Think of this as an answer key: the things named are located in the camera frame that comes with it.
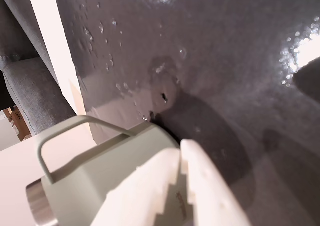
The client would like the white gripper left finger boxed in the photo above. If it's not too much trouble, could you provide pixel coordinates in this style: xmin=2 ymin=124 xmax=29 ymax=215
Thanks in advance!
xmin=91 ymin=147 xmax=182 ymax=226

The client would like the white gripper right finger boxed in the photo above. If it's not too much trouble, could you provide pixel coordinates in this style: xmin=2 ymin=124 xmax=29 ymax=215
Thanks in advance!
xmin=180 ymin=138 xmax=252 ymax=226

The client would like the brown cardboard box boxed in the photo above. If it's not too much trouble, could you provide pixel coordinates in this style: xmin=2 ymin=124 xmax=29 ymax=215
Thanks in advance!
xmin=0 ymin=105 xmax=34 ymax=142

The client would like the grey fabric sofa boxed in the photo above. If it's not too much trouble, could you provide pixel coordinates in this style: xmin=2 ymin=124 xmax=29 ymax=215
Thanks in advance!
xmin=0 ymin=0 xmax=78 ymax=137

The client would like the dark grey glossy mat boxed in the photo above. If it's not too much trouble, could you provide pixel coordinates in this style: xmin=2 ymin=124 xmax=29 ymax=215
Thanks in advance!
xmin=51 ymin=0 xmax=320 ymax=226

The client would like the pale green cup with handle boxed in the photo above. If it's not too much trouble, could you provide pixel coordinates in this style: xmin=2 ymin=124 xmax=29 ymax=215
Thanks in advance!
xmin=25 ymin=115 xmax=181 ymax=226

